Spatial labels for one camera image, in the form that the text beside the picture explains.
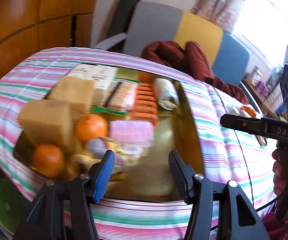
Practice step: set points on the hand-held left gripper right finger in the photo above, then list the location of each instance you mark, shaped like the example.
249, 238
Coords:
181, 177

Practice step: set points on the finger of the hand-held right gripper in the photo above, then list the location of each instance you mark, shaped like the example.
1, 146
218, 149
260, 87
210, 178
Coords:
241, 123

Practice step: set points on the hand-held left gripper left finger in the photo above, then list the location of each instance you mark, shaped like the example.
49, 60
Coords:
104, 177

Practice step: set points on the yellow snack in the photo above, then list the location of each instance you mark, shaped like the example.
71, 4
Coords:
84, 158

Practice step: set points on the gold metal tin tray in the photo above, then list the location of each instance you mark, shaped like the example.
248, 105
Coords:
159, 160

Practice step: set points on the orange fruit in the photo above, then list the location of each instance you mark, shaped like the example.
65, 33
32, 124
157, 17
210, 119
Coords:
49, 160
91, 127

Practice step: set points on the pink packet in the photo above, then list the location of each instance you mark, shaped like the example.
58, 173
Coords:
131, 132

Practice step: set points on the plain brown cardboard box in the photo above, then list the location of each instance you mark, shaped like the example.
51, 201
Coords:
71, 92
46, 122

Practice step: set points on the orange plastic rack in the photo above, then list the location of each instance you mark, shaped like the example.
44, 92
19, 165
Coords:
144, 105

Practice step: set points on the white cloth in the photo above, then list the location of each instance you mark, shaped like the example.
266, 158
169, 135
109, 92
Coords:
164, 92

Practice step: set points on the clear snack packet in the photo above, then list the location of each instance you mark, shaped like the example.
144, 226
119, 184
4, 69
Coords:
121, 95

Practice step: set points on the person's right hand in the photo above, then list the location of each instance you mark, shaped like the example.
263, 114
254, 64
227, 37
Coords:
280, 177

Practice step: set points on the orange plastic packet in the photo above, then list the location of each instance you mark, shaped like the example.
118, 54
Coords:
247, 110

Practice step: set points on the small white box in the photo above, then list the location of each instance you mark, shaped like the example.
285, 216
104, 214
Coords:
233, 110

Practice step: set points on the striped pink green tablecloth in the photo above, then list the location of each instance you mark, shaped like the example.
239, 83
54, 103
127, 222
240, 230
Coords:
221, 155

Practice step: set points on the purple boxes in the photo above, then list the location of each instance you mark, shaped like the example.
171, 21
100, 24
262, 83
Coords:
262, 88

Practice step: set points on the white carton on shelf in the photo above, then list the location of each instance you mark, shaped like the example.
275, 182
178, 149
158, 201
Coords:
256, 76

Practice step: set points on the red patterned garment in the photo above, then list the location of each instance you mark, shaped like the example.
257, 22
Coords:
276, 227

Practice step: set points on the dark red padded jacket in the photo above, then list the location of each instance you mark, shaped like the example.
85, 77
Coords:
171, 55

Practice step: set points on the green plastic stool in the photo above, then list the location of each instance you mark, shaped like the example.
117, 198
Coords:
9, 202

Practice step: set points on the window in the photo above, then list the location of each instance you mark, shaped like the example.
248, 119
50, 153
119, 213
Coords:
271, 12

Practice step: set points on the beige patterned curtain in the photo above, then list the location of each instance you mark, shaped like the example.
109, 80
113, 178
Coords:
221, 5

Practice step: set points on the grey yellow blue armchair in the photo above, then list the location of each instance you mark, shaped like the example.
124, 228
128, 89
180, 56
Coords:
154, 22

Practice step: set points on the black rolled mat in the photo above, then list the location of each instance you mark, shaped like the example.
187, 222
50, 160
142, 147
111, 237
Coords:
126, 10

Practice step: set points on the wooden wall cabinet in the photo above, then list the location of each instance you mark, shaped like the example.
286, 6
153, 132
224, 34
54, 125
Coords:
21, 17

